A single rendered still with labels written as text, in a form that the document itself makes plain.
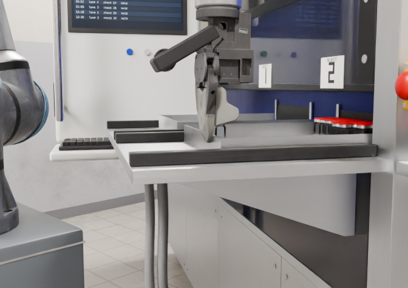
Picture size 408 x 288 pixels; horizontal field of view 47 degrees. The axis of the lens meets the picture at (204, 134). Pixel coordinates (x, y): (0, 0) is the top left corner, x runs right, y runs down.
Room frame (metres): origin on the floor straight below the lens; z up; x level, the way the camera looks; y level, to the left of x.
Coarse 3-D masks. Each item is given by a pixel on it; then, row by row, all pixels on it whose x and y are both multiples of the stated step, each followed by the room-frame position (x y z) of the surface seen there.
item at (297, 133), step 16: (192, 128) 0.89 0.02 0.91; (240, 128) 1.00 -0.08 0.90; (256, 128) 1.00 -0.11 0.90; (272, 128) 1.01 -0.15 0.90; (288, 128) 1.02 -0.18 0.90; (304, 128) 1.03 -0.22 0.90; (192, 144) 0.89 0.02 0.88; (208, 144) 0.78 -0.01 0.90; (224, 144) 0.72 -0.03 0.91; (240, 144) 0.72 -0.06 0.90; (256, 144) 0.73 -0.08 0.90; (272, 144) 0.74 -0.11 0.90; (288, 144) 0.75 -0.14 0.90; (304, 144) 0.75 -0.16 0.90; (320, 144) 0.76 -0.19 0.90; (336, 144) 0.77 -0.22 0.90
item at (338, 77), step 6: (324, 60) 0.93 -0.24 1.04; (330, 60) 0.91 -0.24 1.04; (336, 60) 0.89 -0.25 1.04; (342, 60) 0.87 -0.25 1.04; (324, 66) 0.93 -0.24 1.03; (330, 66) 0.91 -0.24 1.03; (336, 66) 0.89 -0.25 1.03; (342, 66) 0.87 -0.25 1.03; (324, 72) 0.93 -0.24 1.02; (336, 72) 0.89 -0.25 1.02; (342, 72) 0.87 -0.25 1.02; (324, 78) 0.93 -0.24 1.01; (330, 78) 0.91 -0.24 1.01; (336, 78) 0.89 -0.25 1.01; (342, 78) 0.87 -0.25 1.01; (324, 84) 0.93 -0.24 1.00; (330, 84) 0.91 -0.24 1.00; (336, 84) 0.89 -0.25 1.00; (342, 84) 0.87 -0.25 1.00
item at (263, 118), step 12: (168, 120) 1.15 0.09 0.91; (180, 120) 1.31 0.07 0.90; (192, 120) 1.32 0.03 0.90; (240, 120) 1.09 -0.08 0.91; (252, 120) 1.09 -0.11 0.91; (264, 120) 1.10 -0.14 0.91; (276, 120) 1.10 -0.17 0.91; (288, 120) 1.11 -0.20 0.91; (300, 120) 1.12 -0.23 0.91; (312, 120) 1.13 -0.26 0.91
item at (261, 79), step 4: (264, 64) 1.24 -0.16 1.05; (268, 64) 1.21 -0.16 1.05; (260, 68) 1.26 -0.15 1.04; (264, 68) 1.24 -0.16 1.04; (268, 68) 1.21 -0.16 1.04; (260, 72) 1.26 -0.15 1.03; (264, 72) 1.24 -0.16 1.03; (268, 72) 1.21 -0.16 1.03; (260, 76) 1.26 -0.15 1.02; (264, 76) 1.24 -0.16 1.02; (268, 76) 1.21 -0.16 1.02; (260, 80) 1.26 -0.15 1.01; (264, 80) 1.24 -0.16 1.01; (268, 80) 1.21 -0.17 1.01; (260, 84) 1.26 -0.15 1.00; (264, 84) 1.24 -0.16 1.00; (268, 84) 1.21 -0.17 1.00
